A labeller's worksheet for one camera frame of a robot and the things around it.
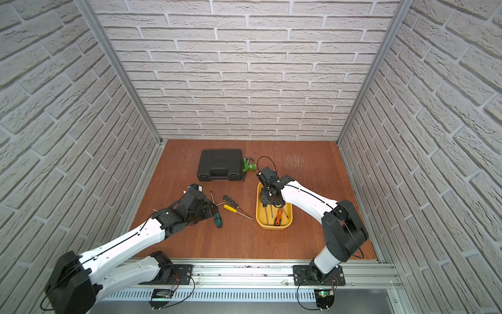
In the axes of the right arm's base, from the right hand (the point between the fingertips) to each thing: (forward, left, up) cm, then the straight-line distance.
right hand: (271, 198), depth 88 cm
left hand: (-3, +24, +4) cm, 25 cm away
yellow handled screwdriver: (-3, +17, -5) cm, 18 cm away
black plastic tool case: (+22, +25, 0) cm, 33 cm away
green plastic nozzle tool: (+22, +11, -3) cm, 24 cm away
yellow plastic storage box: (-9, 0, -1) cm, 9 cm away
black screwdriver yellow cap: (-1, +3, -6) cm, 7 cm away
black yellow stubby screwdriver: (-5, -7, -6) cm, 10 cm away
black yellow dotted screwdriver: (+2, +19, -4) cm, 20 cm away
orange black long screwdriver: (-9, -2, -4) cm, 10 cm away
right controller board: (-38, -16, -8) cm, 42 cm away
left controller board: (-34, +45, -7) cm, 57 cm away
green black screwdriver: (-6, +25, -4) cm, 26 cm away
